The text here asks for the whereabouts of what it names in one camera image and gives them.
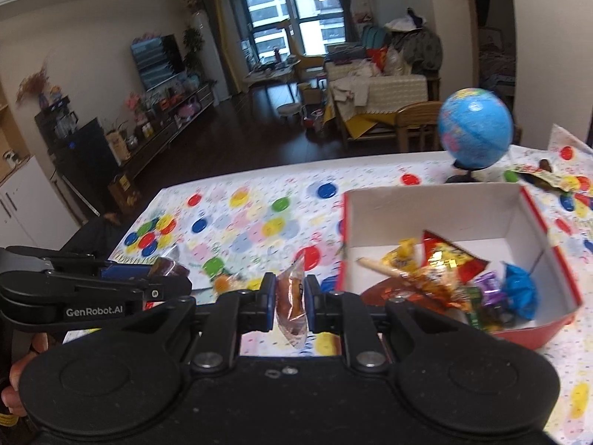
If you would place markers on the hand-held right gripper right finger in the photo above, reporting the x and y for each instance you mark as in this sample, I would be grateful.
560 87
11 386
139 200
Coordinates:
311 308

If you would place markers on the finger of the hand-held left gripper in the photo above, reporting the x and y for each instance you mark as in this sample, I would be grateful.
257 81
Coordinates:
162 289
125 271

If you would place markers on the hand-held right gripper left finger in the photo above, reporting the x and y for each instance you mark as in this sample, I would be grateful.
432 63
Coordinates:
267 306

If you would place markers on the clear packet with brown cake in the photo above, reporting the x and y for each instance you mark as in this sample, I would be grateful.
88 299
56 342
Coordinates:
289 306

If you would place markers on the brown snack piece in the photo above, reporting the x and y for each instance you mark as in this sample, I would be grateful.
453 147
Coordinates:
167 267

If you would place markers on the beige sausage stick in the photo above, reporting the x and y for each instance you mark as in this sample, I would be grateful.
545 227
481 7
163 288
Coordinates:
380 266

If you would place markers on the yellow candy packet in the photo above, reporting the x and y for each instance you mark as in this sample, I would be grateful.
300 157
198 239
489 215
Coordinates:
400 255

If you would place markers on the red yellow snack packet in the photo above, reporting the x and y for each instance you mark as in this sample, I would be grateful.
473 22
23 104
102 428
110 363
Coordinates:
444 255

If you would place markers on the red cardboard box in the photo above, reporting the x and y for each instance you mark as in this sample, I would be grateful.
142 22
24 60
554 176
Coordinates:
440 213

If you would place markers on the purple candy packet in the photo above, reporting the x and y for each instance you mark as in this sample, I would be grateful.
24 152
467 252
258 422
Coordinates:
486 285

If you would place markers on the black snack packet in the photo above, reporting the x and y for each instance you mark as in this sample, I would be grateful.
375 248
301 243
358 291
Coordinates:
498 316

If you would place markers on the blue snack packet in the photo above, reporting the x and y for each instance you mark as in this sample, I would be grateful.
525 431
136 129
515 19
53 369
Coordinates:
521 289

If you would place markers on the person's left hand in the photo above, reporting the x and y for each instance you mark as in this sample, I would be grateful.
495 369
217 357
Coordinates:
18 373

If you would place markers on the clear packet with orange pastry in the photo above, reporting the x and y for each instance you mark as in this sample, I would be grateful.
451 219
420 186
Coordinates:
227 282

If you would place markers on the brown round snack packet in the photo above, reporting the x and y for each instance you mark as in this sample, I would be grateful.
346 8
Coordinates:
375 293

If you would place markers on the brown cardboard box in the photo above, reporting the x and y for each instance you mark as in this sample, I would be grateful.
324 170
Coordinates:
125 190

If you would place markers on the polka dot tablecloth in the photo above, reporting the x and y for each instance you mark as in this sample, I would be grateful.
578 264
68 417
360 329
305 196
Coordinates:
301 222

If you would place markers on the white cabinet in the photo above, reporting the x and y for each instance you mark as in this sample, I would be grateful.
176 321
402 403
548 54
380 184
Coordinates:
28 204

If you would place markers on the black cabinet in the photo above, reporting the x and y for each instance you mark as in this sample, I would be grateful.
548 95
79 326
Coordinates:
88 162

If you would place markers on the dark tv cabinet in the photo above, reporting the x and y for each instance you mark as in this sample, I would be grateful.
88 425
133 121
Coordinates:
157 148

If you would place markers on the pink flowers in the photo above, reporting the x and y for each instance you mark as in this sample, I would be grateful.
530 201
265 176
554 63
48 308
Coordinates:
134 106

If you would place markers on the coffee machine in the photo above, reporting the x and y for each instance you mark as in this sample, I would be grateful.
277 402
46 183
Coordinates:
58 120

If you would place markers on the round stool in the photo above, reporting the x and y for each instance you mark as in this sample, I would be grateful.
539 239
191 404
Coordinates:
289 109

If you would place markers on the dried flowers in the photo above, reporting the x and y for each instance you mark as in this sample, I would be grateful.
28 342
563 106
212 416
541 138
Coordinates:
32 83

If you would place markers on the television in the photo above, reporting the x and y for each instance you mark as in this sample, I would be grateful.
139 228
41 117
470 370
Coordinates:
155 62

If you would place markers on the wooden chair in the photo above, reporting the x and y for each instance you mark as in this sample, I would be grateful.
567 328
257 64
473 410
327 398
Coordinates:
417 116

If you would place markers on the tall green plant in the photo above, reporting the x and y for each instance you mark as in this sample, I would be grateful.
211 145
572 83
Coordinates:
193 51

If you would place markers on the sofa with cream cover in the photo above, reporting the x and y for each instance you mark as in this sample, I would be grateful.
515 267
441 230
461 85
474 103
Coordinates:
394 88

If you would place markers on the yellow chair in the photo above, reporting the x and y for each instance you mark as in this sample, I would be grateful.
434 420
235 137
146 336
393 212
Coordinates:
310 65

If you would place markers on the blue globe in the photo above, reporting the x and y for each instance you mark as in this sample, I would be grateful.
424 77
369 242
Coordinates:
472 125

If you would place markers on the yellow green snack packet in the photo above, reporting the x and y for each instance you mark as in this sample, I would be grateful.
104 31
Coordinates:
551 178

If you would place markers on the pile of clothes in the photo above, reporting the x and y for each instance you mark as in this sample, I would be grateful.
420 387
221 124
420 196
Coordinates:
412 41

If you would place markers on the window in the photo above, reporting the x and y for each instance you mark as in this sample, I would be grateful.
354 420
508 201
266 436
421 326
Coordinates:
268 4

